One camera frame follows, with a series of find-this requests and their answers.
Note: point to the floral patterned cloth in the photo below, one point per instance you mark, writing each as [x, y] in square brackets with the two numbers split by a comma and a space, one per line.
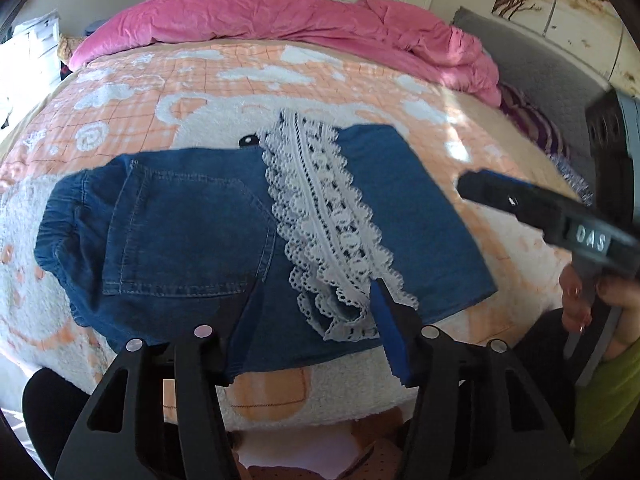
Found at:
[575, 180]

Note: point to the tan plush toy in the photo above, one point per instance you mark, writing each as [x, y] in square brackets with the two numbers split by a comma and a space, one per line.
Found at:
[69, 49]

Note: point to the orange white printed blanket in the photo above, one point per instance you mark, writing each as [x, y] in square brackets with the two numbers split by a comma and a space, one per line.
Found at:
[150, 90]

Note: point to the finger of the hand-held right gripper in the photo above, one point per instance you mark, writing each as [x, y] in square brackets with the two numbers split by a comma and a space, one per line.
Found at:
[510, 200]

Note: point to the purple striped pillow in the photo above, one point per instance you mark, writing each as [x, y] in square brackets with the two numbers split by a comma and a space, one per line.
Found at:
[535, 120]

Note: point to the grey padded headboard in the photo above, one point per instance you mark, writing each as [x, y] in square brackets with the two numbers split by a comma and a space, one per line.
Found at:
[540, 60]

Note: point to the pink quilt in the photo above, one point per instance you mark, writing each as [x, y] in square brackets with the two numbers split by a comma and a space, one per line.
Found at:
[280, 15]

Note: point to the white dresser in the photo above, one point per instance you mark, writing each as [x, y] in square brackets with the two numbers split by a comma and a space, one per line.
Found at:
[27, 60]

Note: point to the tree wall painting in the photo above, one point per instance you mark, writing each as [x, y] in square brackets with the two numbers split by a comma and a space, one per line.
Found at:
[565, 5]

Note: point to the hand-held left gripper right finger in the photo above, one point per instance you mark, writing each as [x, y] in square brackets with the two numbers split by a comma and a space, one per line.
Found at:
[395, 340]

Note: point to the blue denim pants lace trim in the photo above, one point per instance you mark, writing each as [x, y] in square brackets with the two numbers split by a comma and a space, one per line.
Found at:
[190, 240]

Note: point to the person's right hand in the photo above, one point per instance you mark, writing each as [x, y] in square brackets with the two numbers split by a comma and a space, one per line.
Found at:
[625, 315]

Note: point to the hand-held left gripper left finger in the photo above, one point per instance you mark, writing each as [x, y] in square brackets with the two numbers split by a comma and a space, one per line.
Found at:
[200, 365]

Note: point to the blue bin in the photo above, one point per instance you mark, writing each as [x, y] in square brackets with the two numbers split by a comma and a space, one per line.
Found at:
[96, 28]

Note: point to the brown polka dot slipper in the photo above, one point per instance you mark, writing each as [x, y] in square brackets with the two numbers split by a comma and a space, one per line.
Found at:
[320, 465]

